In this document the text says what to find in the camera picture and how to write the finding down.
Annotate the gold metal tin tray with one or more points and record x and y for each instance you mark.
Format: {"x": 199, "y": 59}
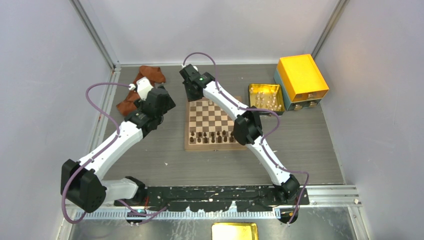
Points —
{"x": 266, "y": 96}

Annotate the yellow drawer box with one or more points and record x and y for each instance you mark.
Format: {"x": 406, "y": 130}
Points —
{"x": 301, "y": 81}

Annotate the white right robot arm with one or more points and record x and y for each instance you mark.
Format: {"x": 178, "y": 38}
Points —
{"x": 247, "y": 126}

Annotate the wooden chessboard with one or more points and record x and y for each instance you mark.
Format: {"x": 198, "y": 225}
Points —
{"x": 202, "y": 117}

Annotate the aluminium front rail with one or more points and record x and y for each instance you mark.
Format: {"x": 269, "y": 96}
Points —
{"x": 320, "y": 196}

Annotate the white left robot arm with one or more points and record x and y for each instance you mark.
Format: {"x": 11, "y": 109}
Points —
{"x": 82, "y": 181}

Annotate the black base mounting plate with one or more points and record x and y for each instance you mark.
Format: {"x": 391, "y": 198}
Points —
{"x": 247, "y": 198}

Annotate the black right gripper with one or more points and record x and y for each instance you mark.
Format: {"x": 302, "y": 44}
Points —
{"x": 189, "y": 97}

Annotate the gold tin lid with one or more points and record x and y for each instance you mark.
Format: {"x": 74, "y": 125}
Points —
{"x": 234, "y": 231}

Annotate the brown cloth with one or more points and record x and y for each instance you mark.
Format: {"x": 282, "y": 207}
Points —
{"x": 145, "y": 80}

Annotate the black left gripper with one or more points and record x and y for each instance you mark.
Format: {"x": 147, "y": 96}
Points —
{"x": 169, "y": 105}

